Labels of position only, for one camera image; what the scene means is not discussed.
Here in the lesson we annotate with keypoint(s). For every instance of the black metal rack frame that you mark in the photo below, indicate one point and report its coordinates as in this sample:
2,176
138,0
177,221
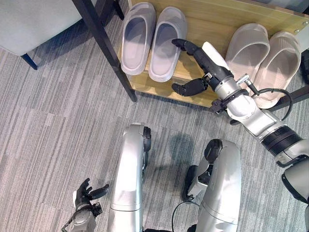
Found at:
106,46

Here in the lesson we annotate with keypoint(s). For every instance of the beige rubber slipper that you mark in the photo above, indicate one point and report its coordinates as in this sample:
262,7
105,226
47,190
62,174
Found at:
277,67
246,46

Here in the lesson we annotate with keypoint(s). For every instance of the wooden shoe rack shelf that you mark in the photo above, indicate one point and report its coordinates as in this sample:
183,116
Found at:
212,26

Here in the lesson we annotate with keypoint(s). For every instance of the silver robot leg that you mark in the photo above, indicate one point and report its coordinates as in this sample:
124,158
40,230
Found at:
130,178
217,186

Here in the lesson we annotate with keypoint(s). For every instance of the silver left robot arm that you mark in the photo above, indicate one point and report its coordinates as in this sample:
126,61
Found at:
82,220

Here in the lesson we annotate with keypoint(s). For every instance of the grey rubber slipper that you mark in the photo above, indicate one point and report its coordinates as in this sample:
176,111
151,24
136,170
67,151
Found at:
166,43
138,38

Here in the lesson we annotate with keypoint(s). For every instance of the silver right robot leg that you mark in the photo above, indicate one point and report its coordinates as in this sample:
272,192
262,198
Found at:
217,186

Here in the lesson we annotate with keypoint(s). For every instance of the silver left robot leg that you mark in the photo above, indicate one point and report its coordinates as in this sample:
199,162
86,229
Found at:
130,178

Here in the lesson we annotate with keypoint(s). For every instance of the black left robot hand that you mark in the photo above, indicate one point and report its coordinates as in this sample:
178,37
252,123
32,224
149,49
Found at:
85,193

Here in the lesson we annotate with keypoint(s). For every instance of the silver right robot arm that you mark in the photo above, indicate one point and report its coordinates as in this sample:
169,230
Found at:
268,125

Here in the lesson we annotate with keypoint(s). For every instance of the grey upholstered chair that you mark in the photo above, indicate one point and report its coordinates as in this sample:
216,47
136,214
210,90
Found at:
31,26

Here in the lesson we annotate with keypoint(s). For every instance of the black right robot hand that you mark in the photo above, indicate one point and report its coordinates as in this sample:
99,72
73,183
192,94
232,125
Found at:
209,63

